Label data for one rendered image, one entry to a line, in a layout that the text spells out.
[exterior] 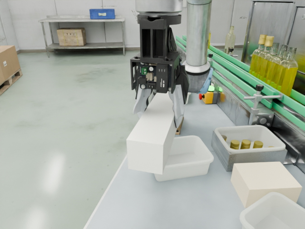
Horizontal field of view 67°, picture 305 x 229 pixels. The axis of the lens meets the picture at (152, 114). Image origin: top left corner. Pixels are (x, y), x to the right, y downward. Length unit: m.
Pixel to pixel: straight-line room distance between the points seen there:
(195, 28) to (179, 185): 0.56
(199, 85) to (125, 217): 0.59
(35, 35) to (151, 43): 6.96
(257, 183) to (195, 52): 0.51
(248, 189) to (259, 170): 0.10
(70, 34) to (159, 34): 6.02
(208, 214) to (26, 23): 6.94
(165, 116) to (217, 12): 6.89
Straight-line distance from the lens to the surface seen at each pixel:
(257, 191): 0.77
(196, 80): 0.99
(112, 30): 6.86
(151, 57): 0.36
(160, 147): 0.37
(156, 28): 0.36
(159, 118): 0.44
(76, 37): 6.35
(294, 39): 1.35
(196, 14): 0.88
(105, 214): 0.76
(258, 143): 1.00
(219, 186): 0.86
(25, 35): 7.37
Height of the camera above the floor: 1.32
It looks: 27 degrees down
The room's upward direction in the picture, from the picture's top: straight up
